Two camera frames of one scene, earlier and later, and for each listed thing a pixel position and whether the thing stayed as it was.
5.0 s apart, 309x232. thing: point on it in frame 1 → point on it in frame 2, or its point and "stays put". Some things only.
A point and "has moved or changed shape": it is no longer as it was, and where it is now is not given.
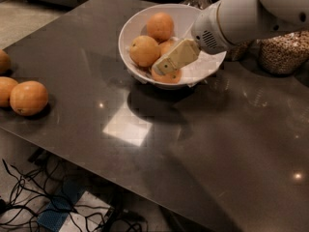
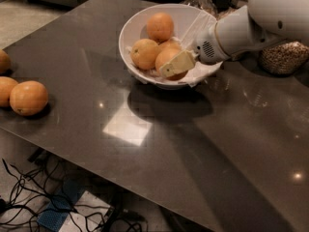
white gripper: x=206 y=33 → x=206 y=47
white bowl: x=183 y=18 stays put
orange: x=6 y=85 stays put
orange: x=172 y=77 has moved or changed shape
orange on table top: x=5 y=62 stays put
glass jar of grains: x=284 y=53 stays put
